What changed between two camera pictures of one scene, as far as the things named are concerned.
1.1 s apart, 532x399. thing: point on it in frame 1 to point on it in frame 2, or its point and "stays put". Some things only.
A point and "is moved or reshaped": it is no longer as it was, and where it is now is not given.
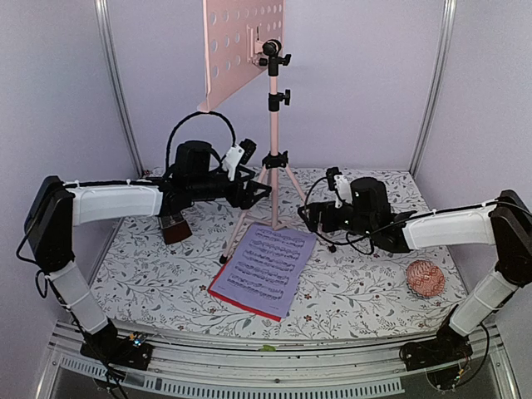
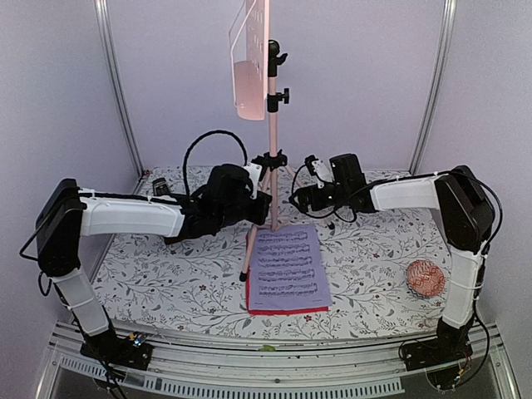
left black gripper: (247, 199) to (261, 215)
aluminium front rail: (216, 366) stays put
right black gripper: (327, 208) to (317, 202)
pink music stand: (233, 32) is moved or reshaped
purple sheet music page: (263, 267) is moved or reshaped
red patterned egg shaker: (425, 278) stays put
